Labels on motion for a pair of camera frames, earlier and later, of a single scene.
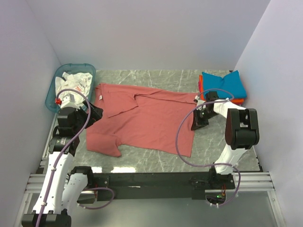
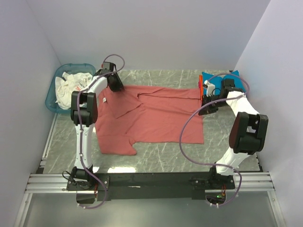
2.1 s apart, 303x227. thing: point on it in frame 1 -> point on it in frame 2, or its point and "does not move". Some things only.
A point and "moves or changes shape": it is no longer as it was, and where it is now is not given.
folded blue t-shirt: [229, 87] does not move
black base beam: [151, 186] does not move
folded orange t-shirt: [203, 97] does not move
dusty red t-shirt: [144, 119] moves or changes shape
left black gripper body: [82, 117] -> [116, 82]
